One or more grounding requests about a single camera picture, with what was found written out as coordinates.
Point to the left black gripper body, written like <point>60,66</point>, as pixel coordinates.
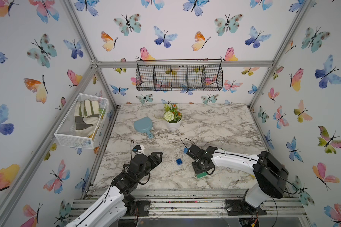
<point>149,164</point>

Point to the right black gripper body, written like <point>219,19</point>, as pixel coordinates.
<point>197,168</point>

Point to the green lego base brick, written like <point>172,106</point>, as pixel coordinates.
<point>201,175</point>

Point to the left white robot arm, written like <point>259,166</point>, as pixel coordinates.
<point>117,200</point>

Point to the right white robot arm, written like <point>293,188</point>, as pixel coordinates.
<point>270,174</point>

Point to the dark blue lego brick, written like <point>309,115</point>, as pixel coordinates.
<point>179,162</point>

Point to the white plant pot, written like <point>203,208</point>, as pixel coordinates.
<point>174,126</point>

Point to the artificial green plant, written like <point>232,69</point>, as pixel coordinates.
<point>172,113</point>

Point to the grey white work glove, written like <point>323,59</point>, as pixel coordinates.
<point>86,115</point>

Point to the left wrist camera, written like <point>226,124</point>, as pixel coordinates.
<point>138,148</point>

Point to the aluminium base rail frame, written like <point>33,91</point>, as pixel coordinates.
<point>209,203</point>

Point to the white wire basket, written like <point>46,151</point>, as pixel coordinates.
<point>65,133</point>

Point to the black wire wall basket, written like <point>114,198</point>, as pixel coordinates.
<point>179,75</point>

